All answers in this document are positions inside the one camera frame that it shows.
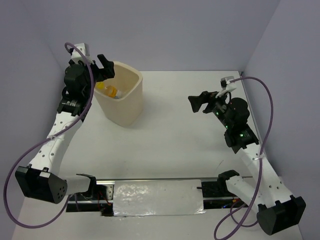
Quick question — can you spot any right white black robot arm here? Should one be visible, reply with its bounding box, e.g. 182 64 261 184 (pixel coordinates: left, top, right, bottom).
188 91 306 236

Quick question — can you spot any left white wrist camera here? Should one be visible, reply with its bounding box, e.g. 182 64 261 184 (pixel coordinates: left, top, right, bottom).
69 43 91 63

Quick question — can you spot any silver foil sheet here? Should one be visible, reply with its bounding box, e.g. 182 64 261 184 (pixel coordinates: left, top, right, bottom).
113 179 205 217

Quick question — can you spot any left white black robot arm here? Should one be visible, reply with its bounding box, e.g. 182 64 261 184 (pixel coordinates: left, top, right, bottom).
15 54 115 204

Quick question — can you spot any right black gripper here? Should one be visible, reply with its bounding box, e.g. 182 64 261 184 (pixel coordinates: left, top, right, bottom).
188 88 233 129

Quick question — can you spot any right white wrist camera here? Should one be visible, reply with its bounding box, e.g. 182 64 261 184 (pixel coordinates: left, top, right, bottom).
215 76 237 98

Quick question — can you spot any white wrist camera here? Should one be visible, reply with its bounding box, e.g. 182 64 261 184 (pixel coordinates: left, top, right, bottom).
215 76 237 98
69 43 91 63

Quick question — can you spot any cream plastic bin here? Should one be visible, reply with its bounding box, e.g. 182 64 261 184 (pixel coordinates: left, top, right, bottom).
94 61 144 127

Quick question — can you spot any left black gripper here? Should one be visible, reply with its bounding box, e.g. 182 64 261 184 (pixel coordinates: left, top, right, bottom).
78 54 114 98

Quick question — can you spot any yellow label plastic bottle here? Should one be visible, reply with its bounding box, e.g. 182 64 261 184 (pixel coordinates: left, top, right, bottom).
95 82 124 99

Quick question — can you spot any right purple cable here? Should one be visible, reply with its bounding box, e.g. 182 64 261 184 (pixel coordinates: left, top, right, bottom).
214 76 275 240

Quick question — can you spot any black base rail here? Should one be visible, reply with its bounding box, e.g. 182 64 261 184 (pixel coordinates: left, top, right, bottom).
66 178 242 217

